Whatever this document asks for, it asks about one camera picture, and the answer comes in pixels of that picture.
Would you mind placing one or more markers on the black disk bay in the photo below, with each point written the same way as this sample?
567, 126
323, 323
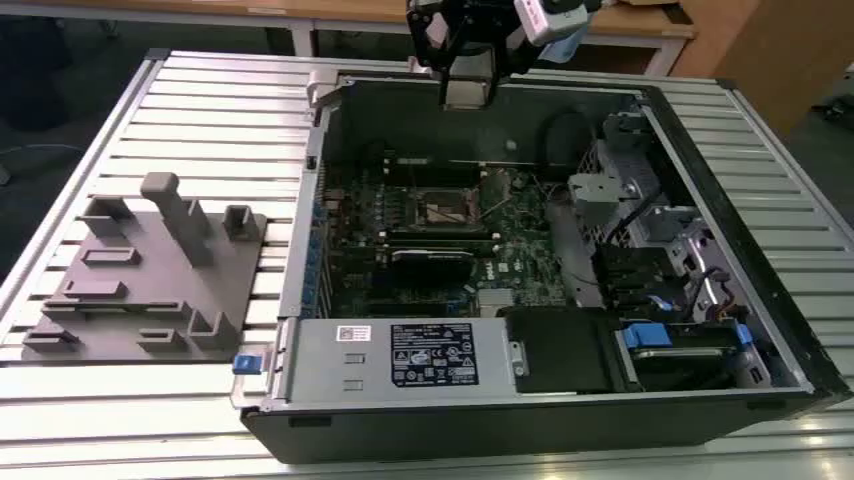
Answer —
634, 270

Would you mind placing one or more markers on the wooden desk white frame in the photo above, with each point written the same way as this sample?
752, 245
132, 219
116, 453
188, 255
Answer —
641, 24
200, 4

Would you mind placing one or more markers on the black PC case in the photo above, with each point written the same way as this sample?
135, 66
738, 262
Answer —
467, 430

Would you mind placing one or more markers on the blue case latch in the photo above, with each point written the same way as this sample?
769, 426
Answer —
247, 365

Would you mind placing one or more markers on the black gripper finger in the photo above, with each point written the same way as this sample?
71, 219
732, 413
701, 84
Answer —
443, 95
495, 90

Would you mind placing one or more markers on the silver power supply unit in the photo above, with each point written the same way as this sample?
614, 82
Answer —
321, 360

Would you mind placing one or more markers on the grey parts rack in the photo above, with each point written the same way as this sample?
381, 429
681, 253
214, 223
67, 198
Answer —
134, 320

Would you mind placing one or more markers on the small silver heat sink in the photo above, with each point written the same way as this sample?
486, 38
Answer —
497, 297

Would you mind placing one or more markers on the grey metal support bar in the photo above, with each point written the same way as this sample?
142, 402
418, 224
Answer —
567, 250

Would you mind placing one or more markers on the wooden cabinet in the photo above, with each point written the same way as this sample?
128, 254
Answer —
781, 50

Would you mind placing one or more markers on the perforated metal drive cage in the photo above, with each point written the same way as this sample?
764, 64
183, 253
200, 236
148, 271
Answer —
601, 187

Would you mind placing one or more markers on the silver CPU plate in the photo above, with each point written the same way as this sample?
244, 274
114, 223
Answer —
469, 95

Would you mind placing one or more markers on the black graphics card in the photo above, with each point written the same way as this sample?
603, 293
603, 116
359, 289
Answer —
427, 272

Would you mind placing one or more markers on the CPU socket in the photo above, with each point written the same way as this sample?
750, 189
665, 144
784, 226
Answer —
446, 212

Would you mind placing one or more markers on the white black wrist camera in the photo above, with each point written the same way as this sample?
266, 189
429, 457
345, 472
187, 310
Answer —
554, 20

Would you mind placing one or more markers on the black chair base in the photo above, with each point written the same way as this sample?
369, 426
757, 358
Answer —
842, 107

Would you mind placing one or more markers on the green motherboard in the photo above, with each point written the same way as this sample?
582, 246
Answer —
527, 255

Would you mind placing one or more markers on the hard disk in blue carrier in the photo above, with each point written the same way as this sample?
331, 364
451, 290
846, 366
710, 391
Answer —
647, 335

